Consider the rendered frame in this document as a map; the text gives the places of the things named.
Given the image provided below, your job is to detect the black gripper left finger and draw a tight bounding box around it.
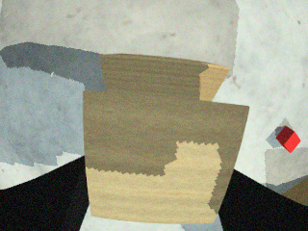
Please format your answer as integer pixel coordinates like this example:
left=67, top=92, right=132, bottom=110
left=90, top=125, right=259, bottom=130
left=0, top=155, right=89, bottom=231

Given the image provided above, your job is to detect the red block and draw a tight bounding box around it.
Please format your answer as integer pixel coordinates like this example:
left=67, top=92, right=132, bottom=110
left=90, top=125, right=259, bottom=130
left=276, top=126, right=300, bottom=153

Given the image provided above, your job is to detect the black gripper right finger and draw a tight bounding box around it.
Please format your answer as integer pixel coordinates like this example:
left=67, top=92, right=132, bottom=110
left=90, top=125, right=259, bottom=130
left=218, top=169, right=308, bottom=231

